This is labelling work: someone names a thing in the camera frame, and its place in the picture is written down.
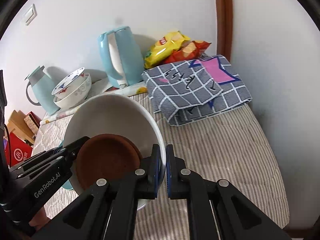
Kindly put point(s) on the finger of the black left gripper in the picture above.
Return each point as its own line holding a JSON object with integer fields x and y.
{"x": 70, "y": 152}

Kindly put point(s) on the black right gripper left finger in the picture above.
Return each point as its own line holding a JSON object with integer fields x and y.
{"x": 149, "y": 183}

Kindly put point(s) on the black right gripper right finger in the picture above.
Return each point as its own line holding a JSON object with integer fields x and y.
{"x": 178, "y": 185}

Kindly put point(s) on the large white ceramic bowl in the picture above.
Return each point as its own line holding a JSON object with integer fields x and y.
{"x": 121, "y": 116}

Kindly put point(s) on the red cardboard box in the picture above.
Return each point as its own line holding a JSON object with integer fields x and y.
{"x": 18, "y": 152}

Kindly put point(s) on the brown cardboard boxes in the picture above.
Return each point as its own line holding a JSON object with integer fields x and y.
{"x": 24, "y": 126}

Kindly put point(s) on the white bowl with grey swirls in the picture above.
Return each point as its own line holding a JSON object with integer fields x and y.
{"x": 77, "y": 96}

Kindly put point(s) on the striped quilted table cover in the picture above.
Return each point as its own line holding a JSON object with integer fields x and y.
{"x": 237, "y": 191}

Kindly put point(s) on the white bowl with blue pattern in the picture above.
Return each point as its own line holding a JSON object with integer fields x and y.
{"x": 69, "y": 84}

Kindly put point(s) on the light blue thermos jug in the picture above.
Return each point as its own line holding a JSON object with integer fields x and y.
{"x": 42, "y": 86}

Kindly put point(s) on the grey checkered folded cloth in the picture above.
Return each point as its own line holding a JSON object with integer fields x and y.
{"x": 191, "y": 90}

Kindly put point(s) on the rolled floral plastic sheet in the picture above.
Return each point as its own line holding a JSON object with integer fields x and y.
{"x": 139, "y": 88}

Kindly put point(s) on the light blue electric kettle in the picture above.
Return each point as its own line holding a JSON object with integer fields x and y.
{"x": 121, "y": 57}

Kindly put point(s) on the red chips bag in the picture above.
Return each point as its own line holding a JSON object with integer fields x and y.
{"x": 192, "y": 50}

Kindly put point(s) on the yellow chips bag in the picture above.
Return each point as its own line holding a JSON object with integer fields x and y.
{"x": 163, "y": 48}

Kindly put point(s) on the white wall switch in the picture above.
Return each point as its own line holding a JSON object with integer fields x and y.
{"x": 29, "y": 16}

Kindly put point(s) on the brown wooden door frame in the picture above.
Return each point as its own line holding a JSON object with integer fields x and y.
{"x": 224, "y": 16}

